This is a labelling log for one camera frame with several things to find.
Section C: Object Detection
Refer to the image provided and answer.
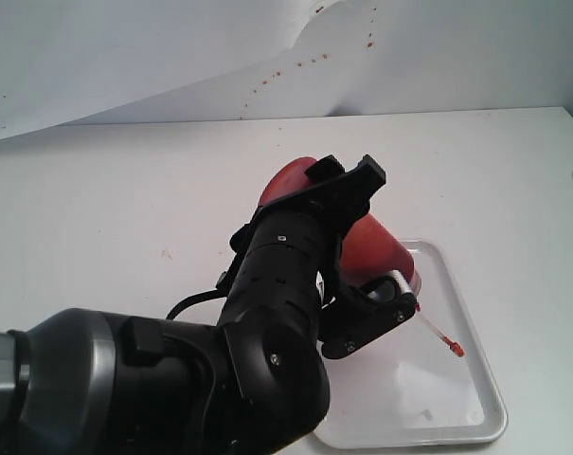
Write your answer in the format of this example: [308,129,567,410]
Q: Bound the red ketchup squeeze bottle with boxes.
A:
[259,155,467,358]

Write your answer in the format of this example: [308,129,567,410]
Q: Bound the white rectangular plastic tray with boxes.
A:
[314,240,508,449]

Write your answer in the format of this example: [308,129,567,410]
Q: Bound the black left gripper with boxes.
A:
[218,155,386,332]

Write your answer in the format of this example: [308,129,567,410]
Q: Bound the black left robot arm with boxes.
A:
[0,156,386,454]

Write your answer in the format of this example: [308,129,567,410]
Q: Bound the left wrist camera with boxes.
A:
[318,270,418,360]

